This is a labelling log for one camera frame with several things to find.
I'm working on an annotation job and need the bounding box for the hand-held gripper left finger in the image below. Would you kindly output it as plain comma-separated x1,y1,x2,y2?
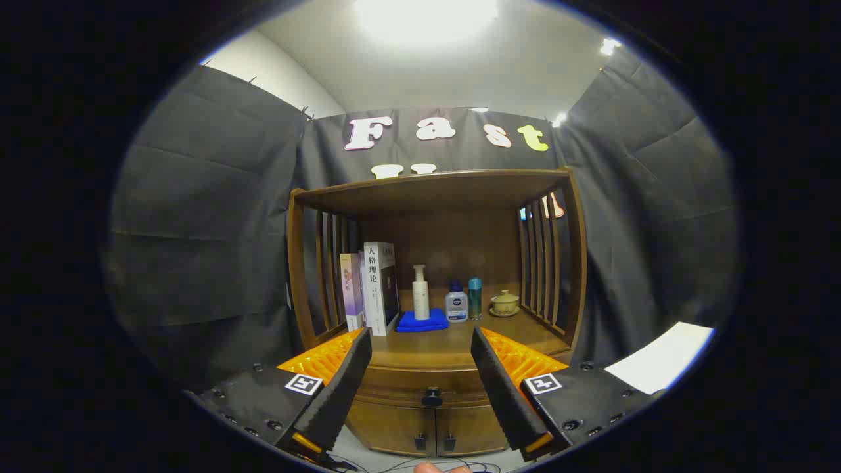
184,327,373,464

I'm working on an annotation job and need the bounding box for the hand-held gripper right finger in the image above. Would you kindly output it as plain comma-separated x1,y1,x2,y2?
470,325,664,462

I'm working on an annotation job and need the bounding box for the wooden drawer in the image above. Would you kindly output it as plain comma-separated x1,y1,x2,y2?
355,365,493,409

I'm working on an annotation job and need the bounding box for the wooden cabinet door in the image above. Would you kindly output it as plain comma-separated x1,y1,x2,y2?
436,403,511,456
346,399,437,458

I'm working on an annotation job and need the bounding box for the wooden countertop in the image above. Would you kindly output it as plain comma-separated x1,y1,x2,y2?
319,305,571,370

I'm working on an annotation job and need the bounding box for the wooden cabinet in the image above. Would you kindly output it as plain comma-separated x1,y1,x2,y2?
287,168,587,459

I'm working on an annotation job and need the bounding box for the purple book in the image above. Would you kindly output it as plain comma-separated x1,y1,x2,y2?
339,253,366,332

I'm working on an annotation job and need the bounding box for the white bottle with blue cap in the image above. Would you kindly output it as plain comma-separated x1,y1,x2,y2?
445,281,468,323

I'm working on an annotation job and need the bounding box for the blue folded cloth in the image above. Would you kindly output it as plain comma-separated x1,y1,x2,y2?
396,309,449,333

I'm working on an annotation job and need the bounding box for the white book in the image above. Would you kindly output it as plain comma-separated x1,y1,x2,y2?
363,241,400,337

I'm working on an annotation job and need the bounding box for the white pump bottle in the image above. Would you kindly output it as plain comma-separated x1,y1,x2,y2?
412,264,431,321

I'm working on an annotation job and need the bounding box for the white board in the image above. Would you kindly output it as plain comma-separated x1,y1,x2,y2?
604,322,715,395

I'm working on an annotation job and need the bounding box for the black backdrop cloth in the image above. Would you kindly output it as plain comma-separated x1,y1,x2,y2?
108,64,740,395

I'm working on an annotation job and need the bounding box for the large ceiling light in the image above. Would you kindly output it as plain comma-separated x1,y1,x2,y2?
355,0,500,43

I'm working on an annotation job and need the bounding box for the black floor cable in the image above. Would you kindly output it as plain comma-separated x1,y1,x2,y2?
325,452,500,473

